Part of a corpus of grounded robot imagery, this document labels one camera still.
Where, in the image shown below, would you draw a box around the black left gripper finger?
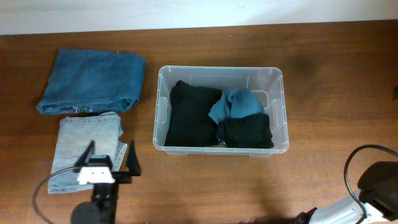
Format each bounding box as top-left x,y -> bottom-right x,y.
75,140 -> 95,167
126,140 -> 141,176

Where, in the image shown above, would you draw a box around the light blue jeans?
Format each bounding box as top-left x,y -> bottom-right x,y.
47,111 -> 128,194

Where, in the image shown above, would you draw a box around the large black garment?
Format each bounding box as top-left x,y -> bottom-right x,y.
164,80 -> 222,147

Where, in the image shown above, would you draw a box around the dark blue jeans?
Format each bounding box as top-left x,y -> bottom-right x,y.
37,49 -> 146,115

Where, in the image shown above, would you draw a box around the blue shirt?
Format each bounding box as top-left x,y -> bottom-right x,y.
208,88 -> 265,124

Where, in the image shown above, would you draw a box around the small black garment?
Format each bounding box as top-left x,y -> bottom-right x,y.
217,113 -> 274,149

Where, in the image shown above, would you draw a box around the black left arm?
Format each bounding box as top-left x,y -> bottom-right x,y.
70,141 -> 141,223

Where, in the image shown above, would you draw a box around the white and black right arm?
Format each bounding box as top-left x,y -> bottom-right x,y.
293,161 -> 397,224

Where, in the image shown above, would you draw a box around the clear plastic storage bin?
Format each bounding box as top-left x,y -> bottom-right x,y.
152,65 -> 290,157

